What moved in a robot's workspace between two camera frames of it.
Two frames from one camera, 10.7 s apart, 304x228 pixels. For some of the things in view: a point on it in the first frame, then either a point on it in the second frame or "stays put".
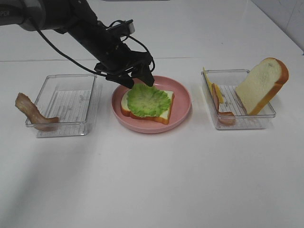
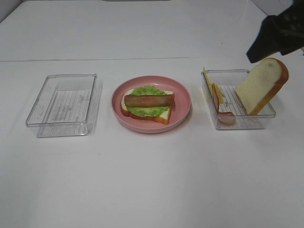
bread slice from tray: x=164 y=117 stays put
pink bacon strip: x=224 y=118 stays put
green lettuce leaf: x=147 y=101 stays put
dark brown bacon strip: x=23 y=103 to x=149 y=99
